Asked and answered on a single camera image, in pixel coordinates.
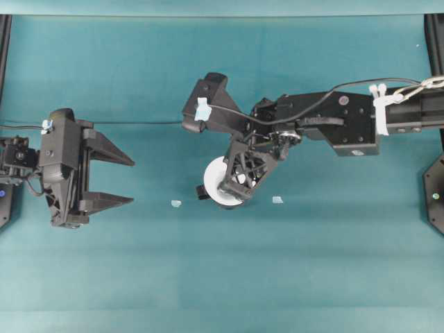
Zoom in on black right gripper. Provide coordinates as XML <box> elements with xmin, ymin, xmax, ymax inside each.
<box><xmin>218</xmin><ymin>139</ymin><xmax>278</xmax><ymax>200</ymax></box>

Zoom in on black frame post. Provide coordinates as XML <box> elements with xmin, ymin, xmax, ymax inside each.
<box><xmin>0</xmin><ymin>15</ymin><xmax>12</xmax><ymax>100</ymax></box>
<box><xmin>424</xmin><ymin>13</ymin><xmax>444</xmax><ymax>76</ymax></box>

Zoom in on right blue tape mark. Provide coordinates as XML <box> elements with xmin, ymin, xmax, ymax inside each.
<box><xmin>272</xmin><ymin>196</ymin><xmax>283</xmax><ymax>204</ymax></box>

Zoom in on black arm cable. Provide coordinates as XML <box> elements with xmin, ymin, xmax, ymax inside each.
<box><xmin>0</xmin><ymin>118</ymin><xmax>183</xmax><ymax>131</ymax></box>
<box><xmin>206</xmin><ymin>78</ymin><xmax>424</xmax><ymax>123</ymax></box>

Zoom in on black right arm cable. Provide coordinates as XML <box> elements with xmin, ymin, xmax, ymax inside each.
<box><xmin>206</xmin><ymin>78</ymin><xmax>424</xmax><ymax>123</ymax></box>

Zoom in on black right frame post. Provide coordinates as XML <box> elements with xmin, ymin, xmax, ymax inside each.
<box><xmin>424</xmin><ymin>13</ymin><xmax>444</xmax><ymax>76</ymax></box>

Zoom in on left blue tape mark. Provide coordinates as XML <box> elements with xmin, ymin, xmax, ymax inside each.
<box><xmin>171</xmin><ymin>200</ymin><xmax>182</xmax><ymax>208</ymax></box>

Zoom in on black left frame post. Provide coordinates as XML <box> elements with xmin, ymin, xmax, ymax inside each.
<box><xmin>0</xmin><ymin>15</ymin><xmax>12</xmax><ymax>100</ymax></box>

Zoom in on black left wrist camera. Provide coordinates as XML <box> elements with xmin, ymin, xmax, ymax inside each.
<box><xmin>40</xmin><ymin>108</ymin><xmax>75</xmax><ymax>135</ymax></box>

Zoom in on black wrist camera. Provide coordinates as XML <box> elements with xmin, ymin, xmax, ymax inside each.
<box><xmin>182</xmin><ymin>72</ymin><xmax>248</xmax><ymax>136</ymax></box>
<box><xmin>40</xmin><ymin>108</ymin><xmax>75</xmax><ymax>135</ymax></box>

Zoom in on blue tape mark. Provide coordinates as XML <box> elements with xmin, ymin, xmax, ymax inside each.
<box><xmin>171</xmin><ymin>200</ymin><xmax>182</xmax><ymax>208</ymax></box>
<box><xmin>272</xmin><ymin>196</ymin><xmax>283</xmax><ymax>204</ymax></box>

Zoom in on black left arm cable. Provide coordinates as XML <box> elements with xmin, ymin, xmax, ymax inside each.
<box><xmin>0</xmin><ymin>118</ymin><xmax>183</xmax><ymax>131</ymax></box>

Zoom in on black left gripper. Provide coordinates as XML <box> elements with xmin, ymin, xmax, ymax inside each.
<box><xmin>39</xmin><ymin>120</ymin><xmax>135</xmax><ymax>229</ymax></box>

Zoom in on white cable ties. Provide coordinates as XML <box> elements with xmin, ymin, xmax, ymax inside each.
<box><xmin>369</xmin><ymin>76</ymin><xmax>443</xmax><ymax>136</ymax></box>

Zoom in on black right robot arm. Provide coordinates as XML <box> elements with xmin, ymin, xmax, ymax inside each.
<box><xmin>216</xmin><ymin>76</ymin><xmax>443</xmax><ymax>205</ymax></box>

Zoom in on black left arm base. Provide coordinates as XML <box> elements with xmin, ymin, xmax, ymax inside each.
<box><xmin>1</xmin><ymin>184</ymin><xmax>24</xmax><ymax>233</ymax></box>

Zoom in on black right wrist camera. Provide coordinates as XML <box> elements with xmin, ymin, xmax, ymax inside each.
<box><xmin>182</xmin><ymin>72</ymin><xmax>248</xmax><ymax>136</ymax></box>

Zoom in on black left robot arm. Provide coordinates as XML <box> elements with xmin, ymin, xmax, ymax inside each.
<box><xmin>1</xmin><ymin>119</ymin><xmax>135</xmax><ymax>229</ymax></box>

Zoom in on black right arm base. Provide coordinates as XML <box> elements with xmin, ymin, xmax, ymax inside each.
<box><xmin>422</xmin><ymin>154</ymin><xmax>444</xmax><ymax>235</ymax></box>

